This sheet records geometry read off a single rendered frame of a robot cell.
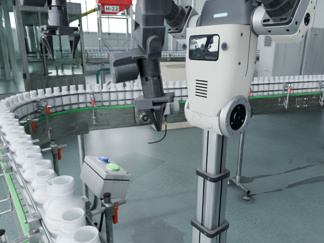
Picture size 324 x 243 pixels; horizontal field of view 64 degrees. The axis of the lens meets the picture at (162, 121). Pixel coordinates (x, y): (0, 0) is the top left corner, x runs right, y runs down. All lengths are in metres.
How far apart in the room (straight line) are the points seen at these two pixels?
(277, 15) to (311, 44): 6.15
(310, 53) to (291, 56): 0.55
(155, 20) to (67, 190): 0.40
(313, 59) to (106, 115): 5.77
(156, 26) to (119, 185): 0.41
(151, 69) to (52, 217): 0.39
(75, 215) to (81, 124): 1.54
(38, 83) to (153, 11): 5.04
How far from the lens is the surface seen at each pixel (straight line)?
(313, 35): 6.98
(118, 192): 0.71
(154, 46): 0.62
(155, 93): 0.67
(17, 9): 3.60
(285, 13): 0.83
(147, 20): 0.61
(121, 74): 0.64
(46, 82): 5.60
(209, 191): 1.09
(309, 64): 6.99
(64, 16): 0.90
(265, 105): 2.63
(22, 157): 0.83
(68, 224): 0.45
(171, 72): 4.52
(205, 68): 0.92
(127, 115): 2.04
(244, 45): 0.91
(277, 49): 6.30
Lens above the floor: 1.42
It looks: 16 degrees down
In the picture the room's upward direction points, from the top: straight up
